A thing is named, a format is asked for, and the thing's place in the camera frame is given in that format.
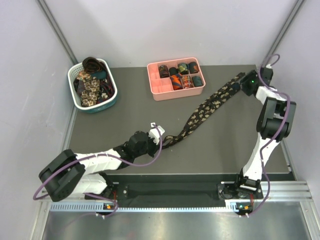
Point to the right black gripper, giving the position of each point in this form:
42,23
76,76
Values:
251,75

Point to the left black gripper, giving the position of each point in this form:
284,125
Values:
155,147

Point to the black gold floral tie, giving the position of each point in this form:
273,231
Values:
205,110

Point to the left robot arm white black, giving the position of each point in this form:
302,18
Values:
71,174

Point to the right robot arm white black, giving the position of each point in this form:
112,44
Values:
273,125

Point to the rolled dark teal tie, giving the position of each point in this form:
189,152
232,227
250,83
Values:
197,81

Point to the rolled dark green tie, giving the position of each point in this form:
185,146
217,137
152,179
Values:
193,67

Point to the rolled red multicolour tie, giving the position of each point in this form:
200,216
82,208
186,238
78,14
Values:
187,82

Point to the dark grey table mat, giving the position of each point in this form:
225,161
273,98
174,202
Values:
221,145

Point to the rolled green yellow tie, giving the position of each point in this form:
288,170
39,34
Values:
183,68

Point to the rolled orange navy striped tie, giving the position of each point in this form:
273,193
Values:
176,82

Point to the pink divided organizer box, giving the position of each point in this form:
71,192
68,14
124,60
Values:
161,88

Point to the rolled maroon patterned tie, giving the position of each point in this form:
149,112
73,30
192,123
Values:
163,71

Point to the rolled black tie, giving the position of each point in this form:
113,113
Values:
173,71

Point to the teal white laundry basket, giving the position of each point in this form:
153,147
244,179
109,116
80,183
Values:
108,93

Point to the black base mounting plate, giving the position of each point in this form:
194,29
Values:
175,190

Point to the brown patterned tie in basket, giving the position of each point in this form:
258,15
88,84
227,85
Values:
92,65

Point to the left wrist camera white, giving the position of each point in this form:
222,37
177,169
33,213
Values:
156,132

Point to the aluminium frame rail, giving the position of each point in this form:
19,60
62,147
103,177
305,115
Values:
277,191

